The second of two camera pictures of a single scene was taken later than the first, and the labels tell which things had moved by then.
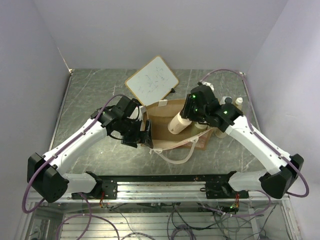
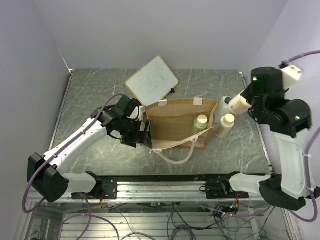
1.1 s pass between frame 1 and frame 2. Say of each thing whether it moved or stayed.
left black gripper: stayed
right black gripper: moved
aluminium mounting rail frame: stayed
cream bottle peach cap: moved
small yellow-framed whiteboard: stayed
